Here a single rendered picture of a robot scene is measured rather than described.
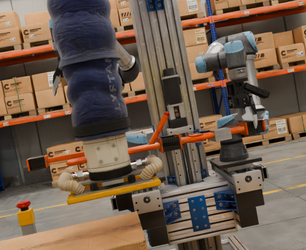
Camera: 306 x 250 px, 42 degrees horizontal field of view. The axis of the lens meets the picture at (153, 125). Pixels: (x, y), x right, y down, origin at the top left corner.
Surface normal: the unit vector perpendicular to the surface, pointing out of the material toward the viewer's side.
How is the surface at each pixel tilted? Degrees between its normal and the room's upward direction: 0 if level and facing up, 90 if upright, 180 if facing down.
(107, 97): 74
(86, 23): 80
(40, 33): 91
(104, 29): 91
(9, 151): 90
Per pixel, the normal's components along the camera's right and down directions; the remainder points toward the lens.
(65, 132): 0.07, 0.04
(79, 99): -0.68, -0.09
